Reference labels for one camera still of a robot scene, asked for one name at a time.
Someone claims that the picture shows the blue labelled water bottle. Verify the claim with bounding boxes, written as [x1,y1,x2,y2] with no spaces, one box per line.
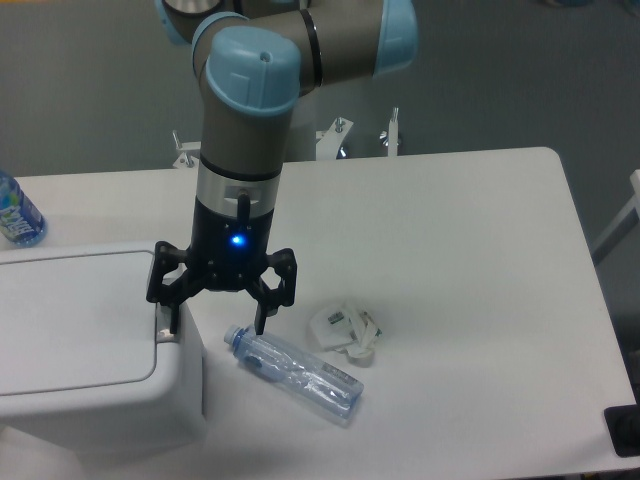
[1,171,47,247]

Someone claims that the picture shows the empty clear plastic bottle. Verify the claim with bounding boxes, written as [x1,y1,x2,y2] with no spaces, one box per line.
[224,325,364,423]

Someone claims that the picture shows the white push-button trash can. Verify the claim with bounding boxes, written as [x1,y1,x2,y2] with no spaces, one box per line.
[1,242,206,453]

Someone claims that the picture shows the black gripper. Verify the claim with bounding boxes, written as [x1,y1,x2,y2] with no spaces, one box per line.
[146,201,297,334]

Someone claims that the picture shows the white frame at right edge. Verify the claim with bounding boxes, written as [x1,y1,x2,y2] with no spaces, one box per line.
[591,169,639,266]

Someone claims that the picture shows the black device at table edge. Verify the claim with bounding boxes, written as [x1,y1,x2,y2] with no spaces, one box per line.
[604,404,639,458]

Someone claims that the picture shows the white pedestal base frame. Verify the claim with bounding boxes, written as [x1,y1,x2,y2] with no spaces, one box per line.
[172,106,403,170]

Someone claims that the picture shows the crumpled white paper wrapper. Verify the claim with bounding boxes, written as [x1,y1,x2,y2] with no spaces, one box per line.
[309,299,382,361]

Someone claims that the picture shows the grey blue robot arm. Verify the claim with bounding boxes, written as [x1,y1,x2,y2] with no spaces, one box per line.
[146,1,418,333]

